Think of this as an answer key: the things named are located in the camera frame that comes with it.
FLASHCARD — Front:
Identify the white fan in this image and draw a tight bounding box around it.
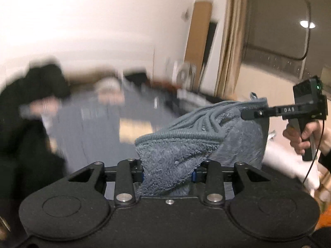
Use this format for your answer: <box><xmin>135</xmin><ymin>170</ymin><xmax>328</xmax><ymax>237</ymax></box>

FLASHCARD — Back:
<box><xmin>172</xmin><ymin>62</ymin><xmax>198</xmax><ymax>90</ymax></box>

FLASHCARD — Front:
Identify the black flat screen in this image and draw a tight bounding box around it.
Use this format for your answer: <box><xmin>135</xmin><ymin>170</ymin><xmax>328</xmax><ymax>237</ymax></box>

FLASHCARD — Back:
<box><xmin>200</xmin><ymin>21</ymin><xmax>219</xmax><ymax>66</ymax></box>

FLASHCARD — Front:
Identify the white pillow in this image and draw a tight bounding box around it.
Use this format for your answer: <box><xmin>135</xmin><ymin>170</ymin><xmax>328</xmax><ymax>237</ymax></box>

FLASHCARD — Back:
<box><xmin>94</xmin><ymin>77</ymin><xmax>122</xmax><ymax>97</ymax></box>

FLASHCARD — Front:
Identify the white printed mattress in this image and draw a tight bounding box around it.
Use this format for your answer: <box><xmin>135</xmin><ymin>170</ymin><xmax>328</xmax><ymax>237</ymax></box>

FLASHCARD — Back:
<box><xmin>264</xmin><ymin>132</ymin><xmax>321</xmax><ymax>195</ymax></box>

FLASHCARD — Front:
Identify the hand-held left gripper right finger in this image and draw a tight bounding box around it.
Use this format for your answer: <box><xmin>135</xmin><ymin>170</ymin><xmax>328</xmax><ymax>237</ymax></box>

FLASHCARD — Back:
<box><xmin>193</xmin><ymin>160</ymin><xmax>275</xmax><ymax>207</ymax></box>

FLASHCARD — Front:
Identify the beige curtain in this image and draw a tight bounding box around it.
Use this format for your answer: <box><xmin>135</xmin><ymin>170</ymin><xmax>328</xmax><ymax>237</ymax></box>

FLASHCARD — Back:
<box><xmin>215</xmin><ymin>0</ymin><xmax>250</xmax><ymax>99</ymax></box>

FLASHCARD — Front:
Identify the person's right hand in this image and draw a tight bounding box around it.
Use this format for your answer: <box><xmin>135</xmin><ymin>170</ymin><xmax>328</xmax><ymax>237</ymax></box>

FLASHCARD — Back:
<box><xmin>283</xmin><ymin>120</ymin><xmax>331</xmax><ymax>156</ymax></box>

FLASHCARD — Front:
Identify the pile of black clothes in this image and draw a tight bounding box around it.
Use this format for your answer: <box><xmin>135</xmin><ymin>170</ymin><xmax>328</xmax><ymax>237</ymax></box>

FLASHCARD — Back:
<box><xmin>0</xmin><ymin>59</ymin><xmax>72</xmax><ymax>187</ymax></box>

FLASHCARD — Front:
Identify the grey quilted patchwork bedspread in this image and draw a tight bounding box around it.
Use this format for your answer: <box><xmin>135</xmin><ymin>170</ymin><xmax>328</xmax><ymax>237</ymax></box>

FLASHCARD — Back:
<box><xmin>41</xmin><ymin>83</ymin><xmax>187</xmax><ymax>166</ymax></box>

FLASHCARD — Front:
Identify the grey fluffy fleece cloth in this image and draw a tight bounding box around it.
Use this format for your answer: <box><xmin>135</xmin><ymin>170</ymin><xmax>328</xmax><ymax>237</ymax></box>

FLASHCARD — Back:
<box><xmin>134</xmin><ymin>92</ymin><xmax>271</xmax><ymax>197</ymax></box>

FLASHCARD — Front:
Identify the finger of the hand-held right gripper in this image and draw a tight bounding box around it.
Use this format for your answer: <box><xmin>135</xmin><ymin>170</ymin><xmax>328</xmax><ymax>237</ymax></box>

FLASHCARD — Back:
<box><xmin>240</xmin><ymin>105</ymin><xmax>285</xmax><ymax>121</ymax></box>

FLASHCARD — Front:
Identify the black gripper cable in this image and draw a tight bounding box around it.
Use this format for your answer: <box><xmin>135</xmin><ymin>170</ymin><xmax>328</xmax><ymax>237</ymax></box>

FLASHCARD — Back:
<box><xmin>301</xmin><ymin>117</ymin><xmax>327</xmax><ymax>185</ymax></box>

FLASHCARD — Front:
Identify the window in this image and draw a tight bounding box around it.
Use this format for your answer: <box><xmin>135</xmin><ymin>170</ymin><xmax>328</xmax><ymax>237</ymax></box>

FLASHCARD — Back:
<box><xmin>239</xmin><ymin>0</ymin><xmax>331</xmax><ymax>83</ymax></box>

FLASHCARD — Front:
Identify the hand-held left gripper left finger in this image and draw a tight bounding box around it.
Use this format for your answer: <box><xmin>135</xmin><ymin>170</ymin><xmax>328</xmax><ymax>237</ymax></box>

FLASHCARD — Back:
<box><xmin>68</xmin><ymin>159</ymin><xmax>144</xmax><ymax>207</ymax></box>

